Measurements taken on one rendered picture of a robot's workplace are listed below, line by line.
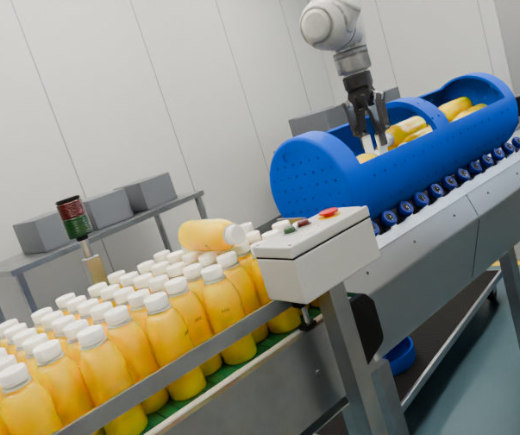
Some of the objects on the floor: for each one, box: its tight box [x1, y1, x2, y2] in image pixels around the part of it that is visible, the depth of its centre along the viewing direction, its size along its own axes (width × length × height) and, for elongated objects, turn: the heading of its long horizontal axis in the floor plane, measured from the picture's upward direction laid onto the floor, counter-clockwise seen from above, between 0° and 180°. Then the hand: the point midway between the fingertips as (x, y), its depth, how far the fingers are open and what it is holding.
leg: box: [498, 247, 520, 373], centre depth 206 cm, size 6×6×63 cm
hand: (375, 148), depth 139 cm, fingers closed on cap, 4 cm apart
